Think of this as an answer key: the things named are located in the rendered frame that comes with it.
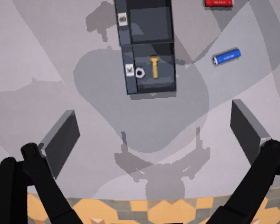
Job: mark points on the red battery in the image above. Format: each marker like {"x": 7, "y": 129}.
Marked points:
{"x": 219, "y": 3}

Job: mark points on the silver hex nut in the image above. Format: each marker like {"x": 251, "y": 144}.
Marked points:
{"x": 139, "y": 72}

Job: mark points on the dark grey rack of three bins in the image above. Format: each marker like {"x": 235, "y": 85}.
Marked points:
{"x": 150, "y": 23}

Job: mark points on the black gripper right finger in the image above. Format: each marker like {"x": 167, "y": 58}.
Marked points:
{"x": 244, "y": 203}

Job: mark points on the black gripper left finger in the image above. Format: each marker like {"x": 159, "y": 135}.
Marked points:
{"x": 52, "y": 152}

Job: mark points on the blue battery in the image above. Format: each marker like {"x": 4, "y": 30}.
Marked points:
{"x": 227, "y": 56}

